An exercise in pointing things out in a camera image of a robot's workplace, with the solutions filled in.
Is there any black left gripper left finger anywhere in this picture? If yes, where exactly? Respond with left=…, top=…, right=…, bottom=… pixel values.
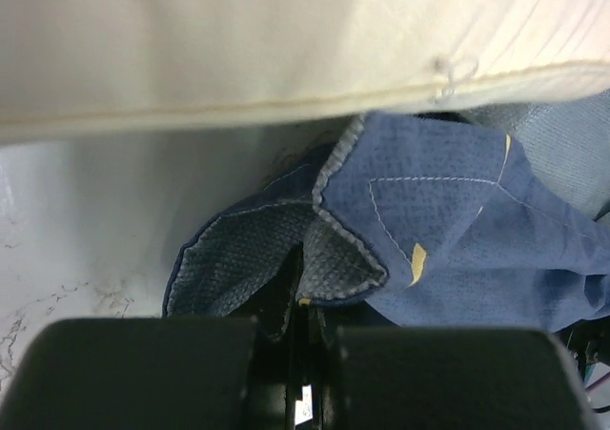
left=0, top=317, right=292, bottom=430

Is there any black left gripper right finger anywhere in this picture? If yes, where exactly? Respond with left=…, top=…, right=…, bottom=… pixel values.
left=314, top=327, right=599, bottom=429

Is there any blue denim pillowcase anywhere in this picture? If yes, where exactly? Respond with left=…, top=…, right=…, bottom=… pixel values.
left=163, top=92, right=609, bottom=332

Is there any cream white pillow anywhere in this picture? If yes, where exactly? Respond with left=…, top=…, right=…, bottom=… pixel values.
left=1, top=0, right=609, bottom=143

